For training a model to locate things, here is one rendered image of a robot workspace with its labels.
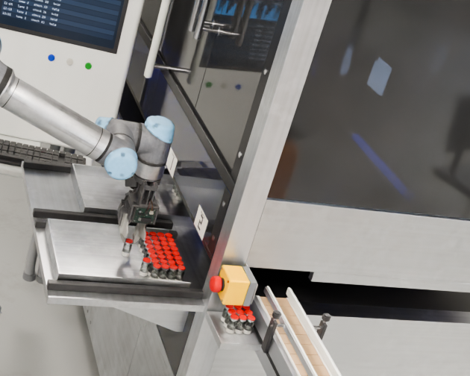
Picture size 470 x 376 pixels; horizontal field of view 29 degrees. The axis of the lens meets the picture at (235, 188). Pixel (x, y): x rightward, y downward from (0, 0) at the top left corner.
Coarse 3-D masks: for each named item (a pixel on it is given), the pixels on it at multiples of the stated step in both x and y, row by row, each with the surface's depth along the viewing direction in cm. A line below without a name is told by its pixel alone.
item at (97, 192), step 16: (80, 176) 274; (96, 176) 277; (80, 192) 259; (96, 192) 268; (112, 192) 270; (160, 192) 279; (80, 208) 257; (96, 208) 253; (112, 208) 262; (160, 208) 270; (176, 208) 273; (176, 224) 263; (192, 224) 265
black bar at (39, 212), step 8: (40, 208) 247; (40, 216) 246; (48, 216) 247; (56, 216) 248; (64, 216) 249; (72, 216) 249; (80, 216) 250; (88, 216) 251; (96, 216) 252; (104, 216) 253; (112, 216) 254; (136, 224) 256; (160, 224) 259; (168, 224) 260
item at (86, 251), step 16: (48, 224) 238; (64, 224) 242; (80, 224) 244; (96, 224) 245; (48, 240) 235; (64, 240) 239; (80, 240) 241; (96, 240) 244; (112, 240) 246; (64, 256) 233; (80, 256) 235; (96, 256) 237; (112, 256) 239; (128, 256) 241; (64, 272) 226; (80, 272) 228; (96, 272) 230; (112, 272) 232; (128, 272) 234
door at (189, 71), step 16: (176, 0) 283; (192, 0) 268; (224, 0) 243; (176, 16) 281; (208, 16) 254; (176, 32) 280; (192, 32) 265; (208, 32) 252; (160, 48) 293; (176, 48) 278; (192, 48) 263; (208, 48) 251; (176, 64) 276; (192, 64) 262; (192, 80) 260; (192, 96) 259
